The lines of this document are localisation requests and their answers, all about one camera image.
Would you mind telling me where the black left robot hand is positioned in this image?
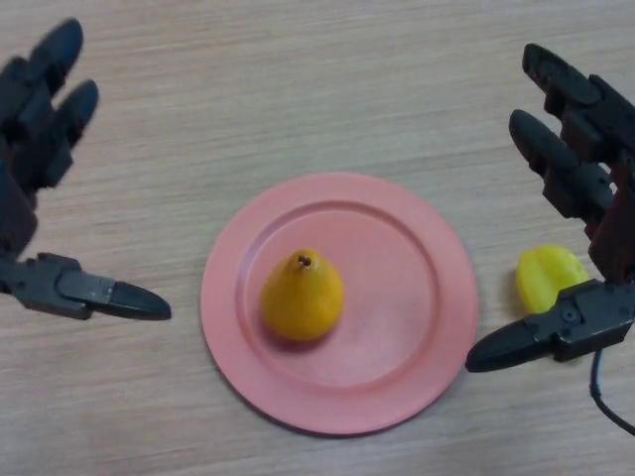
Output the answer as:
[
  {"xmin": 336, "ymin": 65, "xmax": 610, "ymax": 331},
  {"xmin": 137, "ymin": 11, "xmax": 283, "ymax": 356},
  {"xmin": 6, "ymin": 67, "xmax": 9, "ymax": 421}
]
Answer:
[{"xmin": 0, "ymin": 18, "xmax": 173, "ymax": 322}]

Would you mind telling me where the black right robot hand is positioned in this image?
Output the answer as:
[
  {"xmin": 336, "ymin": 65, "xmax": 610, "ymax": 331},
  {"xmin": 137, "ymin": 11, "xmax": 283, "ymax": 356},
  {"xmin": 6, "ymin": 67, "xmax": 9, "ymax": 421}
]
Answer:
[{"xmin": 464, "ymin": 43, "xmax": 635, "ymax": 374}]

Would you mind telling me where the yellow orange pear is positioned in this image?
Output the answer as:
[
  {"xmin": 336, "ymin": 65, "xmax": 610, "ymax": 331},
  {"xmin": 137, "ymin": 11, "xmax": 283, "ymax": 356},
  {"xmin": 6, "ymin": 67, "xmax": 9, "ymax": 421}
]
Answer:
[{"xmin": 260, "ymin": 247, "xmax": 345, "ymax": 342}]

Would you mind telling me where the pink round plate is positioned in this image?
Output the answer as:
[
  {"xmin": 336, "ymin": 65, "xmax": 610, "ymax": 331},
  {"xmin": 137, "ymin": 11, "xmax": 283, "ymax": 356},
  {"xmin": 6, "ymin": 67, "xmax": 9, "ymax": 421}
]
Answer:
[{"xmin": 200, "ymin": 172, "xmax": 480, "ymax": 436}]

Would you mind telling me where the yellow green starfruit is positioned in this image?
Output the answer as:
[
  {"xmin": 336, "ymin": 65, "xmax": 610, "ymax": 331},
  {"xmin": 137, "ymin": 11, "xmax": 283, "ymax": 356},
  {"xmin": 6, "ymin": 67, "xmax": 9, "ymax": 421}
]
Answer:
[{"xmin": 515, "ymin": 244, "xmax": 590, "ymax": 314}]

